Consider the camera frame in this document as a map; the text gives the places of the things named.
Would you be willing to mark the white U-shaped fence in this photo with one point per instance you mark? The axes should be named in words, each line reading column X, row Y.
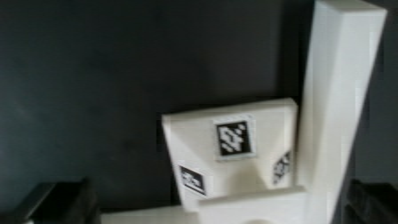
column 344, row 45

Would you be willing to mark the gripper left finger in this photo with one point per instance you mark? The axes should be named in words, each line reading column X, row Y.
column 61, row 203

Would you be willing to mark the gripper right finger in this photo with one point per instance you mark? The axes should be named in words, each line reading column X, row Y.
column 372, row 202

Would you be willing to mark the white lamp base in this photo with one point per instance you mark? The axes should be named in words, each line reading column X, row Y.
column 232, row 145

